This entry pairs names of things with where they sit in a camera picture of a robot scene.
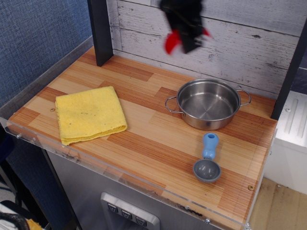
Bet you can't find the black left vertical post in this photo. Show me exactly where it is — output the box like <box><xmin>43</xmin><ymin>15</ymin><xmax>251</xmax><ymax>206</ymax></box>
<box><xmin>87</xmin><ymin>0</ymin><xmax>113</xmax><ymax>67</ymax></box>

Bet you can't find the clear acrylic edge guard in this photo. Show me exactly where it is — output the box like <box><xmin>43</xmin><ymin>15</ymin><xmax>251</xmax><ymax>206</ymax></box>
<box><xmin>1</xmin><ymin>107</ymin><xmax>277</xmax><ymax>230</ymax></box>

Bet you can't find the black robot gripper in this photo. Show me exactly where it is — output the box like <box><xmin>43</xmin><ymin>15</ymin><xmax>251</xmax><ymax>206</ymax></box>
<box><xmin>159</xmin><ymin>0</ymin><xmax>206</xmax><ymax>54</ymax></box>

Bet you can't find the folded yellow cloth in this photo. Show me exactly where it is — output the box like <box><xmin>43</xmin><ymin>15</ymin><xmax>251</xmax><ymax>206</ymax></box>
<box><xmin>55</xmin><ymin>86</ymin><xmax>128</xmax><ymax>146</ymax></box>

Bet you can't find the silver dispenser button panel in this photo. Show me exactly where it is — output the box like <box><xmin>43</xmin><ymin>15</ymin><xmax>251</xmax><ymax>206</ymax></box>
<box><xmin>101</xmin><ymin>192</ymin><xmax>160</xmax><ymax>230</ymax></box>

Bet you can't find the black vertical post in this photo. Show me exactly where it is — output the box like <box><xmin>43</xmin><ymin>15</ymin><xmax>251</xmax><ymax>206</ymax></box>
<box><xmin>271</xmin><ymin>21</ymin><xmax>307</xmax><ymax>120</ymax></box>
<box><xmin>87</xmin><ymin>0</ymin><xmax>113</xmax><ymax>67</ymax></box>

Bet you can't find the small stainless steel pot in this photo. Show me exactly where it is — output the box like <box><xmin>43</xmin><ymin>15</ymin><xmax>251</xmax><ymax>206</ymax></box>
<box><xmin>165</xmin><ymin>79</ymin><xmax>251</xmax><ymax>130</ymax></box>

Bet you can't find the black right vertical post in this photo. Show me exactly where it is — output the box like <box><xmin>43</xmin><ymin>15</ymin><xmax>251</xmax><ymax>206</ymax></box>
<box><xmin>271</xmin><ymin>21</ymin><xmax>307</xmax><ymax>120</ymax></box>

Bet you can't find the white ribbed side unit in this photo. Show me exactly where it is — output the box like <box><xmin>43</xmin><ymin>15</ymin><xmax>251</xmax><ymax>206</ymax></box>
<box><xmin>264</xmin><ymin>91</ymin><xmax>307</xmax><ymax>194</ymax></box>

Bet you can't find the black and yellow floor object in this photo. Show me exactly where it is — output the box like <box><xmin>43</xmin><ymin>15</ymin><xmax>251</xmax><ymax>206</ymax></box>
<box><xmin>0</xmin><ymin>200</ymin><xmax>44</xmax><ymax>230</ymax></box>

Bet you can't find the blue and grey scoop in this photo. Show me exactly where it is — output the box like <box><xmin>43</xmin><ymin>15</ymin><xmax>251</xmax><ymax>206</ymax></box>
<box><xmin>193</xmin><ymin>133</ymin><xmax>222</xmax><ymax>183</ymax></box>

